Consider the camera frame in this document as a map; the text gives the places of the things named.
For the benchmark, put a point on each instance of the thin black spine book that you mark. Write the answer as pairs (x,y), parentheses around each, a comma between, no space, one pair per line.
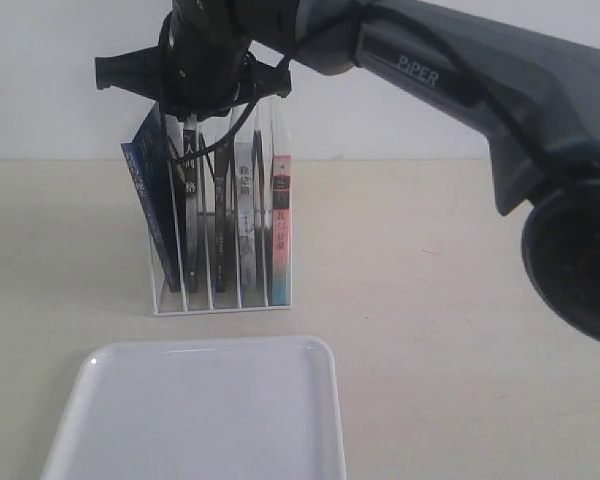
(222,162)

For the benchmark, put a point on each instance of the black spine book white characters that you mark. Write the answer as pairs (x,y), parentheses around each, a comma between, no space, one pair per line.
(190,179)

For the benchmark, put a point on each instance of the pink and teal spine book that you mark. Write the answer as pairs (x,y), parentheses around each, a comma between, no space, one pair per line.
(281,206)

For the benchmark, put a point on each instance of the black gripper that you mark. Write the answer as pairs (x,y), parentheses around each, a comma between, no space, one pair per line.
(201,66)

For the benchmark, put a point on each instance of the grey spine book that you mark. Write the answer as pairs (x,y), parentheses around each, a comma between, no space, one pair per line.
(244,168)

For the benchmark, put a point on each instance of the white wire book rack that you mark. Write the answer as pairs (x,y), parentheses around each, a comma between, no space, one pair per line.
(206,300)

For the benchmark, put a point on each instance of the white plastic tray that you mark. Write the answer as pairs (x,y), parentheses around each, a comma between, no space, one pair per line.
(233,408)

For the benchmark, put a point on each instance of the blue moon cover book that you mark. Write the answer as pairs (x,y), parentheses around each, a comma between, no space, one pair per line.
(146,159)

